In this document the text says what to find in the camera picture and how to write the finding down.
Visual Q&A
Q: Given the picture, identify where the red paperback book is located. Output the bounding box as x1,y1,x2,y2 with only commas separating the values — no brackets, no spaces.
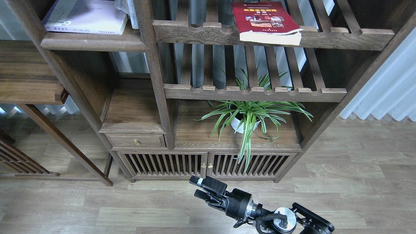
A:
231,2,302,46

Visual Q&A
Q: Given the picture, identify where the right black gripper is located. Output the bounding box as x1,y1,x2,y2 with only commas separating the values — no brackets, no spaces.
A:
189,175,260,222

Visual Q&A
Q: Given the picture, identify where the green spider plant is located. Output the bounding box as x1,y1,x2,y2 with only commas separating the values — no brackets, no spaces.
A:
193,65,314,171

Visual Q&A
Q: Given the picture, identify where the dark wooden bookshelf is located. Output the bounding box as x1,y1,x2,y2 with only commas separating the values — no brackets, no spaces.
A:
5,0,415,182

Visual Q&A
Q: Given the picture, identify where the wooden side table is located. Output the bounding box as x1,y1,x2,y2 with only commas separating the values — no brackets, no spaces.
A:
0,40,113,186

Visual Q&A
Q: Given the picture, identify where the white object on upper shelf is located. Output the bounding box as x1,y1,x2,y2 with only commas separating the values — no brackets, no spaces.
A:
114,0,139,29

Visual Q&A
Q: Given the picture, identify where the white plant pot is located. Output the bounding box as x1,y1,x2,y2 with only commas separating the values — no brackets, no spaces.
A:
231,109,261,134

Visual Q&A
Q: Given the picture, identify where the white curtain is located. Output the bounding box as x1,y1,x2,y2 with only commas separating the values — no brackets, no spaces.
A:
340,29,416,122

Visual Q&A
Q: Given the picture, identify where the right slatted cabinet door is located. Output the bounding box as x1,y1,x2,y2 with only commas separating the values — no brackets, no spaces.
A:
206,152,297,181

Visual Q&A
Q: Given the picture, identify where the small wooden drawer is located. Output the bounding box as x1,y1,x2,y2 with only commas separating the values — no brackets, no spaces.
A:
105,133,165,148

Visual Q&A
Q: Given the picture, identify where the white lavender paperback book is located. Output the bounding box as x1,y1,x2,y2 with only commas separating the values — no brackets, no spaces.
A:
43,0,128,35

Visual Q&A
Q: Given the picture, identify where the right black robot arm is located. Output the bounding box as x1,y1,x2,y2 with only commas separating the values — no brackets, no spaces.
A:
189,175,335,234

